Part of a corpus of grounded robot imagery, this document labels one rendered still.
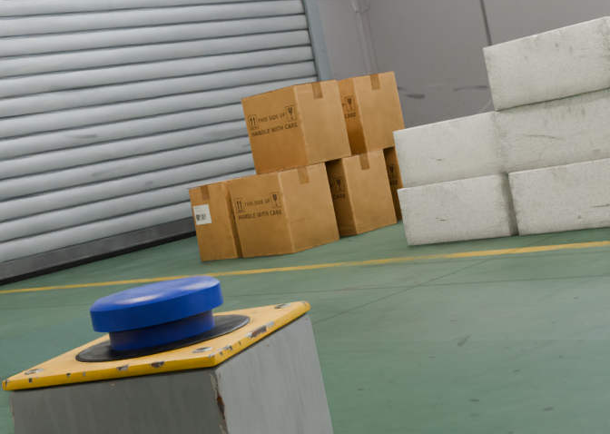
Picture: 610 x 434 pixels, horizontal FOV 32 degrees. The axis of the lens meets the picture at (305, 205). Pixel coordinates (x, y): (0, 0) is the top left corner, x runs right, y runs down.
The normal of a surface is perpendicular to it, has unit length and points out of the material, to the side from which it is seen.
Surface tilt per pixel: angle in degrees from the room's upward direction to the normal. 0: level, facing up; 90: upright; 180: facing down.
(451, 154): 90
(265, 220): 90
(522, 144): 90
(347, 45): 90
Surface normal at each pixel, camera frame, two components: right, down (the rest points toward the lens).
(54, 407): -0.37, 0.12
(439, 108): -0.71, 0.18
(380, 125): 0.65, -0.09
